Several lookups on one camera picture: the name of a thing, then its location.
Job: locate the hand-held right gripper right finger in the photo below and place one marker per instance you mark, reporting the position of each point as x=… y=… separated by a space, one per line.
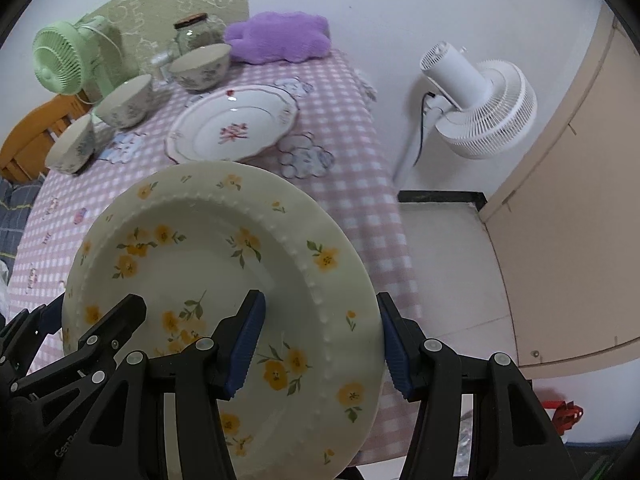
x=395 y=352

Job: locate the black threshold strip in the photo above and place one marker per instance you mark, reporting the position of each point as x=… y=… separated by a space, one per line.
x=440 y=199

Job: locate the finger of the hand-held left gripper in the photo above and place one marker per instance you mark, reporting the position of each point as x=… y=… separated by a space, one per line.
x=50 y=312
x=117 y=317

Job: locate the green desk fan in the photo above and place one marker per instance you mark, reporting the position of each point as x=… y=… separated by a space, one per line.
x=57 y=55

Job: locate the yellow floral plate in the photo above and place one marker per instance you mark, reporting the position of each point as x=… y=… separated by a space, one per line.
x=210 y=240

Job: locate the white standing fan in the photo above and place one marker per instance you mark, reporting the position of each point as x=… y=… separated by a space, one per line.
x=490 y=110

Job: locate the wooden chair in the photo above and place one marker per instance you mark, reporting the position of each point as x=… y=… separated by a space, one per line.
x=45 y=125

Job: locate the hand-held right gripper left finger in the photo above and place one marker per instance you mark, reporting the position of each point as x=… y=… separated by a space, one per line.
x=245 y=347

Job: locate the red clip on floor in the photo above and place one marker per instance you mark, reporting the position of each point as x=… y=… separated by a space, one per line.
x=565 y=417

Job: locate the small white swab container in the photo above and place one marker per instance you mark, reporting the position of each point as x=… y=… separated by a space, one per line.
x=160 y=62

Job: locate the floral ceramic bowl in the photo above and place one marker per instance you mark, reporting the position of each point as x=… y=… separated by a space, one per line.
x=70 y=147
x=200 y=67
x=125 y=102

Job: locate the glass jar with dark lid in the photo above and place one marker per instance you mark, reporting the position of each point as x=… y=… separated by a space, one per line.
x=197 y=35

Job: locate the red floral scalloped plate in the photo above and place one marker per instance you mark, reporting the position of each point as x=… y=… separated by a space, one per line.
x=235 y=130

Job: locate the grey plaid pillow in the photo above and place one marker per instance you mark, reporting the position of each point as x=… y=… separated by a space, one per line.
x=15 y=215

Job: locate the beige door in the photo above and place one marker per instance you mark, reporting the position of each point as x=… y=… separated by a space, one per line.
x=575 y=210

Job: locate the purple plush toy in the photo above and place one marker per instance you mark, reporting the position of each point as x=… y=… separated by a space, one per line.
x=280 y=37

